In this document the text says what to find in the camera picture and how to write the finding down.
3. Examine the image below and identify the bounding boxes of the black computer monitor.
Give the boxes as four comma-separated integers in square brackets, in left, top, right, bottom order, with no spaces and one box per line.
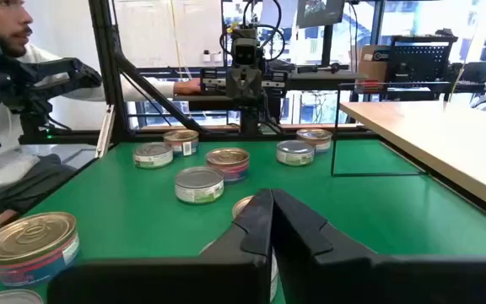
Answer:
[295,0,346,67]

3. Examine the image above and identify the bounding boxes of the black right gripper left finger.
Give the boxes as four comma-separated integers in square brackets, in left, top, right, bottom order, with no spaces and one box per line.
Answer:
[47,189,274,304]

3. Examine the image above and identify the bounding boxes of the silver metal bracket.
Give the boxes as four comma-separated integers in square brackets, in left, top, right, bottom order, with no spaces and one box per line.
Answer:
[94,104,116,160]

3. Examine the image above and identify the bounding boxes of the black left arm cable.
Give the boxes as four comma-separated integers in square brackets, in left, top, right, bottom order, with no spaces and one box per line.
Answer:
[219,0,287,60]

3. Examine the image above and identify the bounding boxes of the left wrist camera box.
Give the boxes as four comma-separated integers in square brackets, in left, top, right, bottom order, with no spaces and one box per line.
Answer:
[230,40,260,68]

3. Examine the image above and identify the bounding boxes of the dark grey desk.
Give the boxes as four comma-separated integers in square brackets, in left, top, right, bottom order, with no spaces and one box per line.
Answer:
[170,70,369,113]

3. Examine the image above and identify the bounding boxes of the black perforated metal panel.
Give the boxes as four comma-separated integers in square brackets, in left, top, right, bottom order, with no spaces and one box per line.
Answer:
[387,35,459,84]

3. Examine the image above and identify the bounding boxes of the white whiteboard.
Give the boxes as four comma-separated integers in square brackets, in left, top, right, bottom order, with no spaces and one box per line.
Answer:
[112,0,224,69]

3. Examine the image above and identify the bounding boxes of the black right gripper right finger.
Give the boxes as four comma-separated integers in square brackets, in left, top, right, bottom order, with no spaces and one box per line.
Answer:
[273,189,486,304]

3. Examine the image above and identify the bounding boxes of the green table mat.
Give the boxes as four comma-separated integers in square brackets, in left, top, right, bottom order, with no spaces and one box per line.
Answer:
[0,138,486,304]

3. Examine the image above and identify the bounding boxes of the wooden shelf with black legs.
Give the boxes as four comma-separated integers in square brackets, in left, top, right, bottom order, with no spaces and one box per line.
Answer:
[330,81,486,220]

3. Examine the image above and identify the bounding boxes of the brown cardboard box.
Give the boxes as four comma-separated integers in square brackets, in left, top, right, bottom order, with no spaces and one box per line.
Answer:
[357,44,392,84]

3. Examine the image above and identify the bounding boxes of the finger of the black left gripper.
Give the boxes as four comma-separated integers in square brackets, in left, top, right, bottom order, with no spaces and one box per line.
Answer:
[226,67,246,100]
[245,67,264,100]

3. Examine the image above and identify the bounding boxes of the black metal rig frame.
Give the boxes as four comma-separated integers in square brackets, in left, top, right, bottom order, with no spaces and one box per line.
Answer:
[18,0,379,147]

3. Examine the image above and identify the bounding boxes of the silver-top can green-white label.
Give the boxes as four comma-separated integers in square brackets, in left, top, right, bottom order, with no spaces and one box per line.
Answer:
[174,166,225,206]
[0,288,45,304]
[132,142,175,171]
[200,239,279,303]
[275,139,316,168]

